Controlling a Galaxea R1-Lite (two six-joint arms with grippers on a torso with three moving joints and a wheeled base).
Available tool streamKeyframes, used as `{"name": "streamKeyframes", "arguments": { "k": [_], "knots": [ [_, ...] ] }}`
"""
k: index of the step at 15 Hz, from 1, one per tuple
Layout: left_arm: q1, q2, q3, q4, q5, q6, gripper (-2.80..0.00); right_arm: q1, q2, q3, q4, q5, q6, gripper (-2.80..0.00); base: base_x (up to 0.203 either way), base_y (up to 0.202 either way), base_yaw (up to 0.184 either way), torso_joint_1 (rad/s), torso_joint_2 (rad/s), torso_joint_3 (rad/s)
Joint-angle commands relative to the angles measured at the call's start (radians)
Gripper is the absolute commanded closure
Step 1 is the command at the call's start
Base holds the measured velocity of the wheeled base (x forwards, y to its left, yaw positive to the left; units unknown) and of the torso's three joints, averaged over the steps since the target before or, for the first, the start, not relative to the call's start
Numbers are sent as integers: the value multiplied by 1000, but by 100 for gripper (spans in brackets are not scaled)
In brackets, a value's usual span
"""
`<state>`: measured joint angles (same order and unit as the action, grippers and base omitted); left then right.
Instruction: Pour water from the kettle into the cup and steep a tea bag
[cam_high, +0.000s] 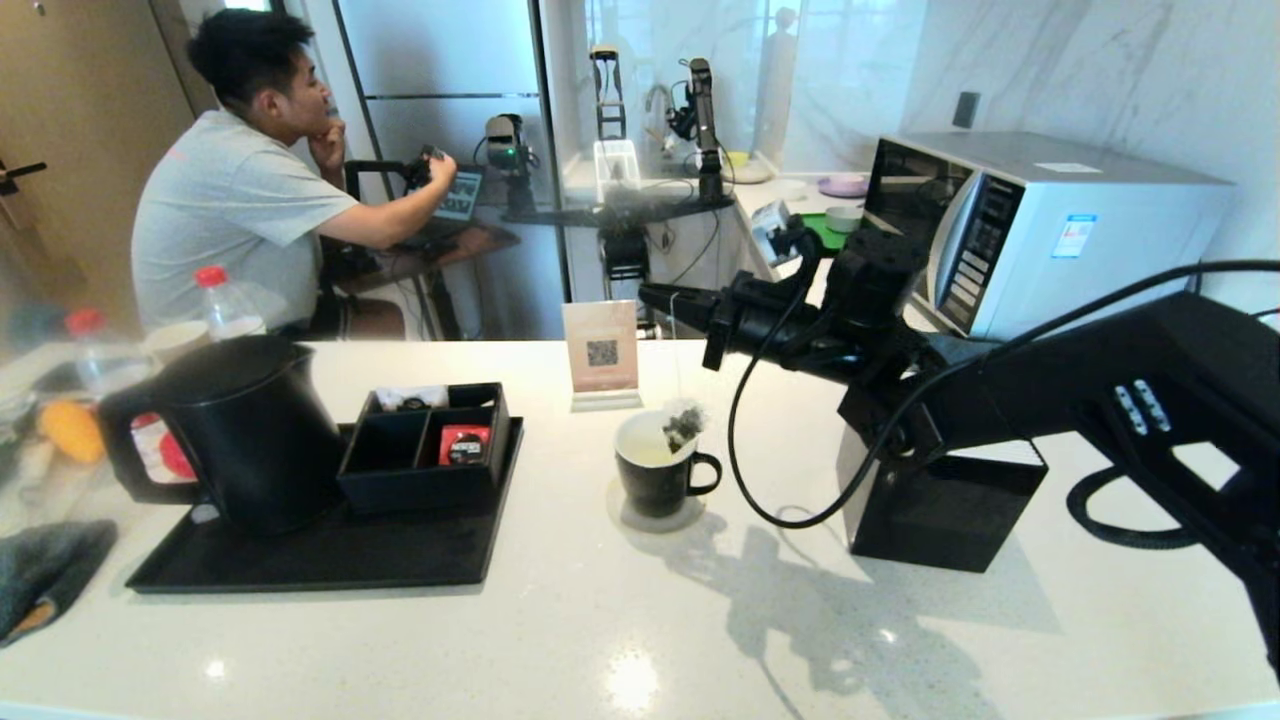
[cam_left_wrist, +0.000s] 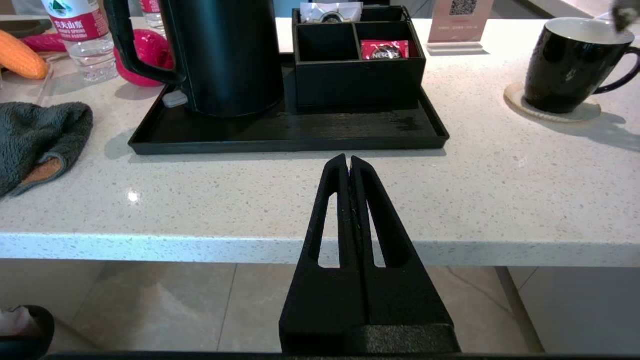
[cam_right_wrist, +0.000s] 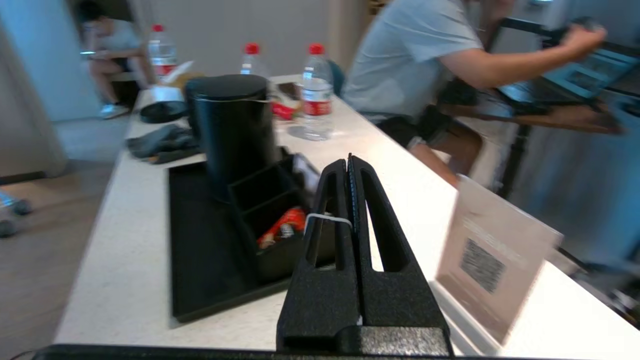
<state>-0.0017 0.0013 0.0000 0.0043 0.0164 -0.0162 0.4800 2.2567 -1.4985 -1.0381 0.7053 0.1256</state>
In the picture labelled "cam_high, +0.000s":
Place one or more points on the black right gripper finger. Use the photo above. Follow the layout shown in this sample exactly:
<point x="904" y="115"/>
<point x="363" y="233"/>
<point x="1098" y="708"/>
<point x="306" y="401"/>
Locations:
<point x="685" y="308"/>
<point x="685" y="293"/>

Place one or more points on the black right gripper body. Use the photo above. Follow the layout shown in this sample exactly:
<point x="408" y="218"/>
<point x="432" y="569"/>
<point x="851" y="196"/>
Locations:
<point x="780" y="330"/>

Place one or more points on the clear tea bag packet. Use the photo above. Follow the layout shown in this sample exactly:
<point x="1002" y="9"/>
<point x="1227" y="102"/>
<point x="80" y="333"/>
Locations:
<point x="685" y="425"/>

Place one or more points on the black electric kettle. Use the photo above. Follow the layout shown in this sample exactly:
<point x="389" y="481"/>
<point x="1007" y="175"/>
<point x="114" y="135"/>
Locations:
<point x="260" y="440"/>

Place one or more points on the grey robot arm green light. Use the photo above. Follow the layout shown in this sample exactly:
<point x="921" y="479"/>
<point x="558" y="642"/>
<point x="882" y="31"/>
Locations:
<point x="505" y="140"/>

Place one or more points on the black white robot arm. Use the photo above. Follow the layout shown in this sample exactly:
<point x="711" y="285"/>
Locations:
<point x="703" y="120"/>

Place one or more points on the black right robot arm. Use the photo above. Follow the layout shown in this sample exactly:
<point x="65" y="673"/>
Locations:
<point x="1080" y="390"/>

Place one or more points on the QR code acrylic sign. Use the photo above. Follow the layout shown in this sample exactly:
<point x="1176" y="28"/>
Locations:
<point x="600" y="345"/>

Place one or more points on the green tray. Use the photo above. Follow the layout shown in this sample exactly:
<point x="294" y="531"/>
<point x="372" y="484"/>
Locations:
<point x="825" y="235"/>

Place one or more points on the small pale bowl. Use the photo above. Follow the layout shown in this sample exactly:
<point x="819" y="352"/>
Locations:
<point x="845" y="216"/>

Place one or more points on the small white cup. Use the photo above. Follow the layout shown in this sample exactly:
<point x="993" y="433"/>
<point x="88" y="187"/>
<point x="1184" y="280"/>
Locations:
<point x="793" y="187"/>

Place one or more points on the white plastic rack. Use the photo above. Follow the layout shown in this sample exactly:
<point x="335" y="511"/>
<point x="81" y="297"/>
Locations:
<point x="615" y="165"/>

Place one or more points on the purple plate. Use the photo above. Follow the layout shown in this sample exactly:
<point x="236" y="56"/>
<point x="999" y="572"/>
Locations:
<point x="842" y="186"/>

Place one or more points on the black mug white inside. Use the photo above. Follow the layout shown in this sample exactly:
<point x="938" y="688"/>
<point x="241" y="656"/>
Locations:
<point x="655" y="490"/>

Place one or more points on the chrome sink faucet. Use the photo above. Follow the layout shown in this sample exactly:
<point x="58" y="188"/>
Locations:
<point x="655" y="110"/>

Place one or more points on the brown wooden desk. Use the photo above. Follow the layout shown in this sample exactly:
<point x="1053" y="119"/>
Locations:
<point x="470" y="243"/>

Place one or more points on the black laptop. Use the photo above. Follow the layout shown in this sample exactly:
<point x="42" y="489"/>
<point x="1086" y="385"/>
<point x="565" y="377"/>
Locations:
<point x="460" y="195"/>

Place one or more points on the black tissue box white lid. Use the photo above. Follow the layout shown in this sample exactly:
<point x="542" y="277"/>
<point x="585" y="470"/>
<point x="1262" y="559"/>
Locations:
<point x="940" y="520"/>

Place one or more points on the red coffee sachet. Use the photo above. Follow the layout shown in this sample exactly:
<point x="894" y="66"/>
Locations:
<point x="465" y="445"/>

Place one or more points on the white sachet packets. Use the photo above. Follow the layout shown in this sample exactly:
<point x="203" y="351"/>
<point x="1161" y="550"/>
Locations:
<point x="410" y="397"/>

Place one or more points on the silver microwave oven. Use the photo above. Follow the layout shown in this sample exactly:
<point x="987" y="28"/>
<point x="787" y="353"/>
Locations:
<point x="1080" y="230"/>

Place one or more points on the black compartment organizer box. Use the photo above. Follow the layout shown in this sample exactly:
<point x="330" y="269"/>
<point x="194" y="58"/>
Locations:
<point x="420" y="490"/>

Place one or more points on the silver refrigerator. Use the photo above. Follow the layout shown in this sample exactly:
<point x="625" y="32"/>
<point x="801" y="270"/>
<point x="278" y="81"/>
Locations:
<point x="440" y="50"/>

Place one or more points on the black serving tray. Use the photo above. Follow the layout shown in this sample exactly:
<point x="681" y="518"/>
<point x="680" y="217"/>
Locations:
<point x="330" y="555"/>

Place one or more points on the clear water bottle red cap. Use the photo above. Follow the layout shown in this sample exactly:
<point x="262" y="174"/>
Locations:
<point x="105" y="355"/>
<point x="228" y="310"/>

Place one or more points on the person in grey t-shirt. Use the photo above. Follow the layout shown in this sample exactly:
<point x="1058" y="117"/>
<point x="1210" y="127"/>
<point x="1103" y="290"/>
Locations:
<point x="230" y="220"/>

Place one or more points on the orange oval object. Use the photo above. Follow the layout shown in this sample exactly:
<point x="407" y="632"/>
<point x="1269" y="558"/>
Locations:
<point x="72" y="430"/>

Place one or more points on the dark grey towel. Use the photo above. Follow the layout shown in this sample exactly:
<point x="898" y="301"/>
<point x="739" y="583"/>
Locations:
<point x="50" y="570"/>

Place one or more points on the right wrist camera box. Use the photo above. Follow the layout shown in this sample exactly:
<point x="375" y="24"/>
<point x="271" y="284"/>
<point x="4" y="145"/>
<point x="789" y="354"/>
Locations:
<point x="778" y="232"/>

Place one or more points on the black ladder-shaped frame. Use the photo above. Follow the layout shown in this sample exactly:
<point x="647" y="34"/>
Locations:
<point x="606" y="95"/>

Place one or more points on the grey wall outlet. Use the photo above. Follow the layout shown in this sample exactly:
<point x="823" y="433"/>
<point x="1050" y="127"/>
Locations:
<point x="965" y="110"/>

